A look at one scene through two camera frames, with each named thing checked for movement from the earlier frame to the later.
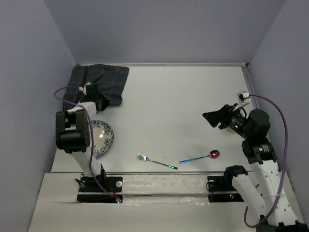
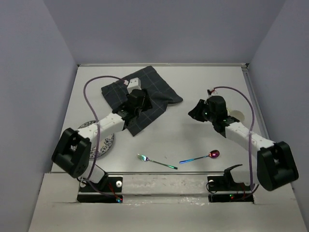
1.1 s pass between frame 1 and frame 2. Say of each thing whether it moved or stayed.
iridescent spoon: stayed
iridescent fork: stayed
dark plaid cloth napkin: moved
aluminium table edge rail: stayed
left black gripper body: moved
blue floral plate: stayed
